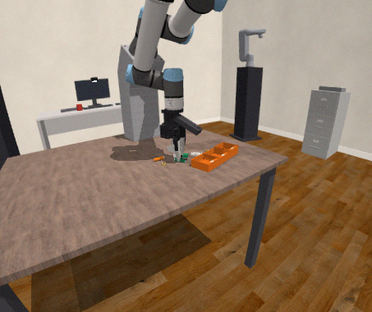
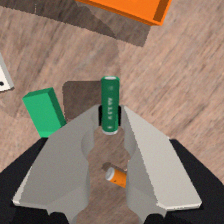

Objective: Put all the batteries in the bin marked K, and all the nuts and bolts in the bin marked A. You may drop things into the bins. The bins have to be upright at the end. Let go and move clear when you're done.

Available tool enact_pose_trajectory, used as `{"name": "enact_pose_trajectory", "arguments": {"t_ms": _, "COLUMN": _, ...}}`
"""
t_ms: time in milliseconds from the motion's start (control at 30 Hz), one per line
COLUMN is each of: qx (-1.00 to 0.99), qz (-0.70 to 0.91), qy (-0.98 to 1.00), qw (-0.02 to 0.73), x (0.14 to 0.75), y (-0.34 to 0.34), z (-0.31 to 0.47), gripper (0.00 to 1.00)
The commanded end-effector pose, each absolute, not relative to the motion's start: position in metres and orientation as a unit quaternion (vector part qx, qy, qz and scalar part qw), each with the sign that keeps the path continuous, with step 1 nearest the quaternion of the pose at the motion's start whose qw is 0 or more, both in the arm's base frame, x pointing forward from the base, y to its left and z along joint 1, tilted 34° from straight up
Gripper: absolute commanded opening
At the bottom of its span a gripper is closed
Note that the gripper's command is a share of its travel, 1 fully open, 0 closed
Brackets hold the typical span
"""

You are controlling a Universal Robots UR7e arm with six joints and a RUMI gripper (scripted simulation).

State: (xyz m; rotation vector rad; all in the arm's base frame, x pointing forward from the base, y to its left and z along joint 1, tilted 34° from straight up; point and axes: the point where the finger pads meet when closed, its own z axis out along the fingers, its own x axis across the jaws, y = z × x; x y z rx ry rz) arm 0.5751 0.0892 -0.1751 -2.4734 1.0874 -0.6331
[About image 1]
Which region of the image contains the orange bin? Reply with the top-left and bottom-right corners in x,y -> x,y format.
191,142 -> 239,172

